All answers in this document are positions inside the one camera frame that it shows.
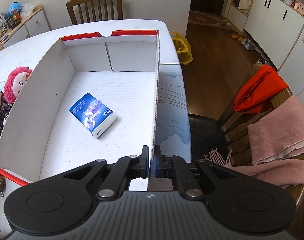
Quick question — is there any yellow plastic bag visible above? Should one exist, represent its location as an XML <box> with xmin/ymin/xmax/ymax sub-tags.
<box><xmin>170</xmin><ymin>31</ymin><xmax>193</xmax><ymax>65</ymax></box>

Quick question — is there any blue tissue pack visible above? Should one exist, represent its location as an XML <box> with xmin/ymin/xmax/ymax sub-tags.
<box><xmin>70</xmin><ymin>93</ymin><xmax>117</xmax><ymax>138</ymax></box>

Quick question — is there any red cloth on chair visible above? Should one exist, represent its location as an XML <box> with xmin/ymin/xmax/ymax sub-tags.
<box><xmin>233</xmin><ymin>64</ymin><xmax>289</xmax><ymax>115</ymax></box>

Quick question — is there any pink towel on chair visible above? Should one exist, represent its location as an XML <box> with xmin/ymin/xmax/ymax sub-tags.
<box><xmin>204</xmin><ymin>95</ymin><xmax>304</xmax><ymax>187</ymax></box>

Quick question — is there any wooden chair near right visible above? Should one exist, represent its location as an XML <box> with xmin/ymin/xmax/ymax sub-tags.
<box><xmin>216</xmin><ymin>62</ymin><xmax>304</xmax><ymax>205</ymax></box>

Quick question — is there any white low sideboard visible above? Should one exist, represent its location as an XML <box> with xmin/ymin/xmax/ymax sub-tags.
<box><xmin>0</xmin><ymin>4</ymin><xmax>51</xmax><ymax>51</ymax></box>

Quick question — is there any white shopping bag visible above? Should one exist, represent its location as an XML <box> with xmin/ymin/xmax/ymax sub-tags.
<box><xmin>238</xmin><ymin>0</ymin><xmax>252</xmax><ymax>10</ymax></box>

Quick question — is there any brown wooden chair far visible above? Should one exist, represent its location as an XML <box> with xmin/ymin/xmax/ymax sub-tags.
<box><xmin>66</xmin><ymin>0</ymin><xmax>123</xmax><ymax>25</ymax></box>

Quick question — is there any white wall cabinet unit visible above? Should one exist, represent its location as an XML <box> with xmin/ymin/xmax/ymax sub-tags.
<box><xmin>227</xmin><ymin>0</ymin><xmax>304</xmax><ymax>106</ymax></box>

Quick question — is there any pink plush round toy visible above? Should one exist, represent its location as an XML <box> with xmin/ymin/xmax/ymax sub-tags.
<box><xmin>3</xmin><ymin>67</ymin><xmax>33</xmax><ymax>104</ymax></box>

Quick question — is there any red white shoe box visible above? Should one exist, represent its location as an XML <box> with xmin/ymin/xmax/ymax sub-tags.
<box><xmin>0</xmin><ymin>30</ymin><xmax>159</xmax><ymax>185</ymax></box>

